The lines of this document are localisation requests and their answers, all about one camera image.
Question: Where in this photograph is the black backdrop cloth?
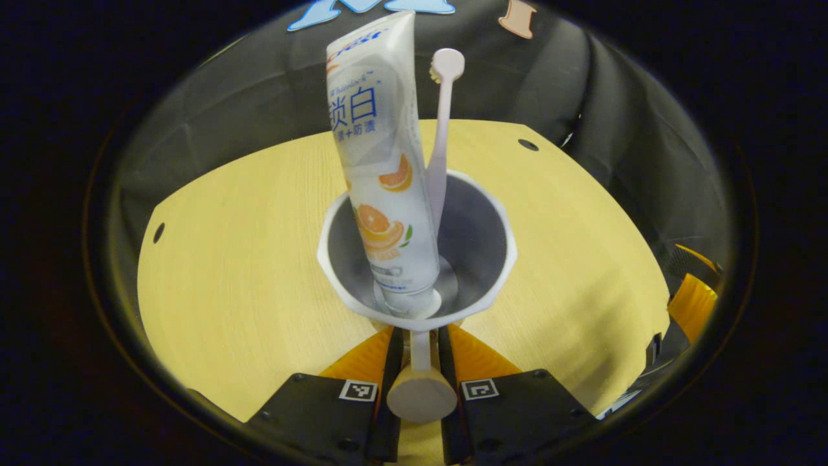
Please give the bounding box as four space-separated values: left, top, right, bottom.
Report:
110 0 732 279

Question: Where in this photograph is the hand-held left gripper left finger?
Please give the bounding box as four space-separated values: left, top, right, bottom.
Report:
246 326 405 463

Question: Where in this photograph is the pale pink toothbrush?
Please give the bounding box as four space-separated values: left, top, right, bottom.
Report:
424 49 465 240

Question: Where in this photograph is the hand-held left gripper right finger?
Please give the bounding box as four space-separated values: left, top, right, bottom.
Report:
439 326 599 466

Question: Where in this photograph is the white toothpaste tube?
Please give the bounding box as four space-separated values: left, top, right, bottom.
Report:
325 10 442 318

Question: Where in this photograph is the white cup with wooden handle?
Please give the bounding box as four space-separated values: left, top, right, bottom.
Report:
317 170 518 425

